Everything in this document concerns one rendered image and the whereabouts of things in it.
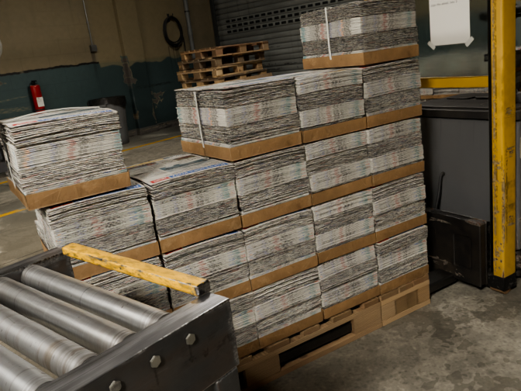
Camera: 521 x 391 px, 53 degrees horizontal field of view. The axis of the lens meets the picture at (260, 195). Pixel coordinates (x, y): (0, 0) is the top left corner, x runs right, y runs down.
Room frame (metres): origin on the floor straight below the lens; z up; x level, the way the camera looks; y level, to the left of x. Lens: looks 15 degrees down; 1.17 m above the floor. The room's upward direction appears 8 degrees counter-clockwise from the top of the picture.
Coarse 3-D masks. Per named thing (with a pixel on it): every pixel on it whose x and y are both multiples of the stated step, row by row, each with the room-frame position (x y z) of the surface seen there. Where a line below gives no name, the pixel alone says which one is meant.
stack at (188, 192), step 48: (336, 144) 1.88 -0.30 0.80; (144, 192) 1.51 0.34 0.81; (192, 192) 1.60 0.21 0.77; (240, 192) 1.67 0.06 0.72; (288, 192) 1.77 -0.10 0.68; (48, 240) 1.50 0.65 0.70; (96, 240) 1.43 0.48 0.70; (144, 240) 1.50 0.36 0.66; (240, 240) 1.65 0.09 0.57; (288, 240) 1.74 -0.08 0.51; (336, 240) 1.85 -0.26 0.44; (144, 288) 1.48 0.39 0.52; (288, 288) 1.74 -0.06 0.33; (336, 288) 1.85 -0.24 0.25; (240, 336) 1.63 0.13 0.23
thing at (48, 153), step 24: (48, 120) 1.40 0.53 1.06; (72, 120) 1.43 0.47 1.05; (96, 120) 1.46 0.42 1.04; (24, 144) 1.36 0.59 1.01; (48, 144) 1.40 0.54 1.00; (72, 144) 1.43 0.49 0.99; (96, 144) 1.46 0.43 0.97; (120, 144) 1.50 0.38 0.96; (24, 168) 1.37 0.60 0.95; (48, 168) 1.39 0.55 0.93; (72, 168) 1.43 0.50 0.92; (96, 168) 1.46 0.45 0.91; (120, 168) 1.49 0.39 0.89; (24, 192) 1.37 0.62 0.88
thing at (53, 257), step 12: (48, 252) 1.10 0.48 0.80; (60, 252) 1.09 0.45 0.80; (12, 264) 1.05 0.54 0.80; (24, 264) 1.04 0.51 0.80; (36, 264) 1.04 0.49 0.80; (48, 264) 1.06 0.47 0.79; (60, 264) 1.08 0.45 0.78; (0, 276) 0.99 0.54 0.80; (12, 276) 1.00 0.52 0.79; (72, 276) 1.09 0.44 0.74
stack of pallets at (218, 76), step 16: (208, 48) 8.04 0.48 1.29; (224, 48) 8.55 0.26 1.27; (240, 48) 8.33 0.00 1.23; (208, 64) 8.82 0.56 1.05; (224, 64) 8.08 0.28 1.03; (240, 64) 8.40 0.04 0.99; (256, 64) 8.77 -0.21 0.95; (192, 80) 8.24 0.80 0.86; (208, 80) 8.03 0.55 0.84; (224, 80) 8.53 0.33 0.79
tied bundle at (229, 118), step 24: (192, 96) 1.85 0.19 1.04; (216, 96) 1.70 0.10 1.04; (240, 96) 1.69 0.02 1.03; (264, 96) 1.74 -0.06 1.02; (288, 96) 1.79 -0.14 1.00; (192, 120) 1.88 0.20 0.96; (216, 120) 1.71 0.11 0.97; (240, 120) 1.69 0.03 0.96; (264, 120) 1.73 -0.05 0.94; (288, 120) 1.78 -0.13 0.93; (216, 144) 1.74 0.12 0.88; (240, 144) 1.68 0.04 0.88
